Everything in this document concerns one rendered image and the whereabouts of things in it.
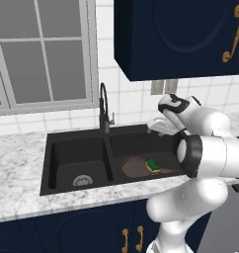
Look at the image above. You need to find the brown frying pan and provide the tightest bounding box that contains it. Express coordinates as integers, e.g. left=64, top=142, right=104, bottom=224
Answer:
left=120, top=156, right=174, bottom=179

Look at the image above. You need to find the navy wall cupboard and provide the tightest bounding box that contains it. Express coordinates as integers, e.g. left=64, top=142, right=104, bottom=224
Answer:
left=113, top=0, right=239, bottom=82

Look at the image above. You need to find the black arched tap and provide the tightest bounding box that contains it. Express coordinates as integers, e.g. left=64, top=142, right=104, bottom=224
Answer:
left=98, top=82, right=117, bottom=134

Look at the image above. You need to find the grey sink drain strainer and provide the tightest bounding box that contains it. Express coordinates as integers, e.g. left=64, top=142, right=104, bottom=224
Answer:
left=72, top=174, right=94, bottom=188

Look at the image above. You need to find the grey dishwasher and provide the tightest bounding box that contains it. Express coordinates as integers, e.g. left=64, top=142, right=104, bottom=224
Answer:
left=196, top=184, right=239, bottom=253

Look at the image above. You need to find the gold curled cupboard handle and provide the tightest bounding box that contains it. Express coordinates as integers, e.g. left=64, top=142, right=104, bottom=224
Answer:
left=121, top=228, right=130, bottom=253
left=134, top=225, right=145, bottom=253
left=221, top=4, right=239, bottom=64

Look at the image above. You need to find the grey framed window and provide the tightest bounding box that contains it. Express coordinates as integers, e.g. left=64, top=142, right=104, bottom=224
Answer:
left=0, top=0, right=100, bottom=117

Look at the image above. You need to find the green and yellow sponge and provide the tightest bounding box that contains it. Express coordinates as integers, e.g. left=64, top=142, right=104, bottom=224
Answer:
left=145, top=158, right=162, bottom=174

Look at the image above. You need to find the black double sink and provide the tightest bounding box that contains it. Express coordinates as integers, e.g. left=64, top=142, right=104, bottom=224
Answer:
left=40, top=124, right=193, bottom=197

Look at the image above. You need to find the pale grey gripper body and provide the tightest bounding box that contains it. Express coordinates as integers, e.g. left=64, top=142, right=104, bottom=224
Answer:
left=146, top=117, right=181, bottom=137

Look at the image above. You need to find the grey wall socket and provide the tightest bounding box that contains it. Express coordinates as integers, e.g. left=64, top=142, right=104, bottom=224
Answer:
left=150, top=80, right=165, bottom=96
left=164, top=79, right=179, bottom=95

